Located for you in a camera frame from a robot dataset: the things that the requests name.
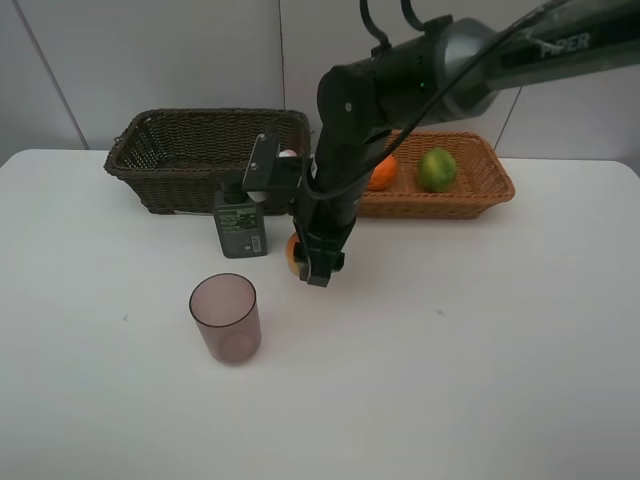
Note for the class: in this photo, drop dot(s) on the dark brown wicker basket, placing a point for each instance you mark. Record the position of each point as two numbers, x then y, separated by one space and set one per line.
172 158

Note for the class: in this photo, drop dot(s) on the green lime fruit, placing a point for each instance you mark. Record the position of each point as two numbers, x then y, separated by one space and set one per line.
436 171

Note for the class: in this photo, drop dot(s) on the light brown wicker basket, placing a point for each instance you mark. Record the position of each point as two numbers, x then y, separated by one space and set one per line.
480 184

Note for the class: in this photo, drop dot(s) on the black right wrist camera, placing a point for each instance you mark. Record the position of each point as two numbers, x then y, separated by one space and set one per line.
275 181

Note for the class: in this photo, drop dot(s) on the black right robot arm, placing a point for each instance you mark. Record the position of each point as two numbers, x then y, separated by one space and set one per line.
452 70

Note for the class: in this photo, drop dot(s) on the red yellow peach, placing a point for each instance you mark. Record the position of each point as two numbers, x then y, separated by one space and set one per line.
289 253

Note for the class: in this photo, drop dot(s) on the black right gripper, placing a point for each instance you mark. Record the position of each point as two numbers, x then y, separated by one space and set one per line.
327 203

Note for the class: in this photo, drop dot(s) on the translucent purple plastic cup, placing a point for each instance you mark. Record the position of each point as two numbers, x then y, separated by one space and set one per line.
225 309

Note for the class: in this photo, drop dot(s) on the dark green pump bottle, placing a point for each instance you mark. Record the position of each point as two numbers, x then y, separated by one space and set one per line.
239 222

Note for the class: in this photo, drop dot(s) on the pink bottle white cap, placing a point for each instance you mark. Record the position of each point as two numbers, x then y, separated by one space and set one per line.
287 154

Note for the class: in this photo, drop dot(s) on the orange tangerine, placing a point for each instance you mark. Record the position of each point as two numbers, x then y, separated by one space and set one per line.
383 175

